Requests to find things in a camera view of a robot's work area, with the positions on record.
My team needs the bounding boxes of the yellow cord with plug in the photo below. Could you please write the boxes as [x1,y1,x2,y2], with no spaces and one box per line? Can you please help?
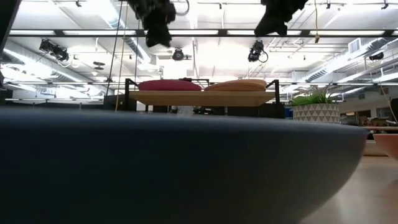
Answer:
[313,0,321,44]

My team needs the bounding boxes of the yellow hanging cable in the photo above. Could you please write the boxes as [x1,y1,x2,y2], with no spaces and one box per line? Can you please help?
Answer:
[114,0,129,112]

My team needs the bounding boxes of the black camera with cable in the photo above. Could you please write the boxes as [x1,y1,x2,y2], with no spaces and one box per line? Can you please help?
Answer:
[247,39,269,63]

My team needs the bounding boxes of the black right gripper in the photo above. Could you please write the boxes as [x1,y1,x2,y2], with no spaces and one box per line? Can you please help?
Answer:
[254,0,309,37]

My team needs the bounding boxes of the orange plate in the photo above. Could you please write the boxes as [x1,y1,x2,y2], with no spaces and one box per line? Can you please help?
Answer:
[373,133,398,161]

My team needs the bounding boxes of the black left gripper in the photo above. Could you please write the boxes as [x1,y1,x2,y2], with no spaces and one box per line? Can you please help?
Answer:
[127,0,177,48]

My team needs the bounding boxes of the peach plate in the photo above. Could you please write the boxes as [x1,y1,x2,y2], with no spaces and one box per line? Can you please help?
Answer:
[204,78,267,93]

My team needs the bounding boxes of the black overhead rig beam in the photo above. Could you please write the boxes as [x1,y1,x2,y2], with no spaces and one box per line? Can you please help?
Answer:
[0,0,398,54]

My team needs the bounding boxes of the black hanging cable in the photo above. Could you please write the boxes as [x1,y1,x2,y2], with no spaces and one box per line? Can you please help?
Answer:
[105,0,124,96]

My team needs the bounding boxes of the black ceiling spotlights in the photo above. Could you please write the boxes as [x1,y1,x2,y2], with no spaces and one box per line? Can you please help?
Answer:
[39,39,70,63]

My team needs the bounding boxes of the succulent in triangle-patterned pot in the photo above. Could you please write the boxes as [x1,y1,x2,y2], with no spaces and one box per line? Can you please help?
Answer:
[290,83,341,124]

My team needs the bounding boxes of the dark teal plate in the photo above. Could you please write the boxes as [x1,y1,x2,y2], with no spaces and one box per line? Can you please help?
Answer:
[0,107,370,224]

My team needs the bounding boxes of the round black ceiling fixture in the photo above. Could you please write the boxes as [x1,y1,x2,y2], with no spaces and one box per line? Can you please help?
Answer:
[172,48,185,62]

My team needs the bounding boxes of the wooden shelf with black frame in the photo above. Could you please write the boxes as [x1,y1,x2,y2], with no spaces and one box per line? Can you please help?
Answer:
[124,77,281,113]

